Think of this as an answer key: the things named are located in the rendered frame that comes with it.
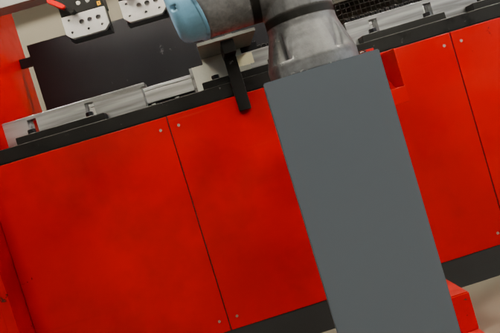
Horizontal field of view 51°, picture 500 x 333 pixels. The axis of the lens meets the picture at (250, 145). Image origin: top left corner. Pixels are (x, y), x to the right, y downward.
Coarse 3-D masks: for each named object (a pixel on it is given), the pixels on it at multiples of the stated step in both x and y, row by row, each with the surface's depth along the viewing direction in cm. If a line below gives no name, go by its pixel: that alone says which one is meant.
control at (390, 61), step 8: (384, 56) 150; (392, 56) 144; (384, 64) 151; (392, 64) 145; (392, 72) 147; (400, 72) 142; (392, 80) 149; (400, 80) 143; (392, 88) 148; (400, 88) 142; (400, 96) 142
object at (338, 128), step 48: (288, 96) 78; (336, 96) 78; (384, 96) 78; (288, 144) 78; (336, 144) 78; (384, 144) 78; (336, 192) 78; (384, 192) 78; (336, 240) 79; (384, 240) 79; (432, 240) 78; (336, 288) 79; (384, 288) 79; (432, 288) 79
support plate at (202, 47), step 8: (240, 32) 156; (248, 32) 156; (208, 40) 155; (216, 40) 155; (224, 40) 157; (240, 40) 166; (248, 40) 170; (200, 48) 159; (208, 48) 163; (216, 48) 168; (200, 56) 174; (208, 56) 180
